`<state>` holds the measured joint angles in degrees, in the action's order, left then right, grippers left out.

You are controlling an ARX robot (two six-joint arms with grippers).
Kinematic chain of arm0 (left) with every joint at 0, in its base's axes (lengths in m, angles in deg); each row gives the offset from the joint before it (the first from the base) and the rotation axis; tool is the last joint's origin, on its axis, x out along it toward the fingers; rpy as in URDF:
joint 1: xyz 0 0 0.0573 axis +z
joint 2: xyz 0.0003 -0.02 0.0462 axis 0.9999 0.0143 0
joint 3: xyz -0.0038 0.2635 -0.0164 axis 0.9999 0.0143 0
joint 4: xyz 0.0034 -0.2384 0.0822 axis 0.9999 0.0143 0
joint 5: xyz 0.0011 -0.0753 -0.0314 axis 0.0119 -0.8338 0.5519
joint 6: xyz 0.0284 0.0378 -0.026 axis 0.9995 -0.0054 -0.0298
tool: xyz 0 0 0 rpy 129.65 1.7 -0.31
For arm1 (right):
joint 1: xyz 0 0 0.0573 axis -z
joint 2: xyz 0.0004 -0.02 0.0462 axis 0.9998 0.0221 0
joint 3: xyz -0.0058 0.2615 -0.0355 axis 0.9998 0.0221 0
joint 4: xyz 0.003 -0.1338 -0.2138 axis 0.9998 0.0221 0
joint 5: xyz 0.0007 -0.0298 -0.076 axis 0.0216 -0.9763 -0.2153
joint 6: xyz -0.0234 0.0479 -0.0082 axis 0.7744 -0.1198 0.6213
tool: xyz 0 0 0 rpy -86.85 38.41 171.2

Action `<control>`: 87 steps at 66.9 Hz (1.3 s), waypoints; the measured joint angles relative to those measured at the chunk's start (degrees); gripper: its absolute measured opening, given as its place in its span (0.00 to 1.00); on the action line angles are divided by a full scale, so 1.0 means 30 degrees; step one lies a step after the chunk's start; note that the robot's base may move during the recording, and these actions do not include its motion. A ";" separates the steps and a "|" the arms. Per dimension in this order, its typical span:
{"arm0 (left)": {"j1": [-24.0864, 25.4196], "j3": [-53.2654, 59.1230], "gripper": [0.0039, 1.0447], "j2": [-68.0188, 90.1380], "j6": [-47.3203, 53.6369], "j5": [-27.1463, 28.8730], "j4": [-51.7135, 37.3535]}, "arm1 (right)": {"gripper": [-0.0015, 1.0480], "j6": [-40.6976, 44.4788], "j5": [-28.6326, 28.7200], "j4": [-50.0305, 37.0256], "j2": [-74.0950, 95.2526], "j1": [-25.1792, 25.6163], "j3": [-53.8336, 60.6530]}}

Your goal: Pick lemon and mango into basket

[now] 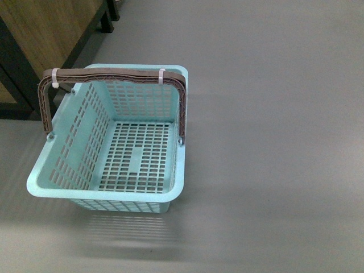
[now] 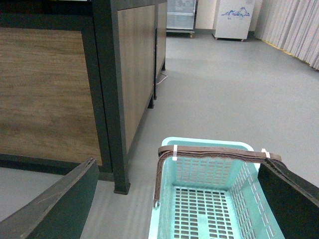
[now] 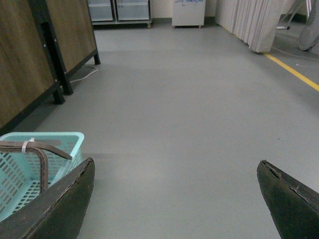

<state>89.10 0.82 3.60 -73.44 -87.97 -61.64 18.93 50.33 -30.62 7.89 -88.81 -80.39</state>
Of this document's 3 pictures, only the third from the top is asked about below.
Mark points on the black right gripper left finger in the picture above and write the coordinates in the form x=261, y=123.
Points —
x=57, y=213

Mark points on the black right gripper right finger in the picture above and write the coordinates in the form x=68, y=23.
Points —
x=294, y=207

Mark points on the light blue plastic basket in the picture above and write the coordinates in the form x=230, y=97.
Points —
x=19, y=172

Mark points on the brown basket handle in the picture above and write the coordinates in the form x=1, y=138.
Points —
x=37, y=148

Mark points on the white zip tie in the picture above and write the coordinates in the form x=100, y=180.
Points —
x=24, y=145

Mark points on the white floor fan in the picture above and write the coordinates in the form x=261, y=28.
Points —
x=309, y=36

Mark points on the beige curtain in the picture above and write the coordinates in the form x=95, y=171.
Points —
x=252, y=21

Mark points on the glass door cabinet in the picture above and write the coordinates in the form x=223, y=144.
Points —
x=110, y=12

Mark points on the white chest freezer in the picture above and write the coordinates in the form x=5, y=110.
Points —
x=188, y=13

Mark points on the wooden panel black frame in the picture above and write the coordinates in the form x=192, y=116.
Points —
x=27, y=75

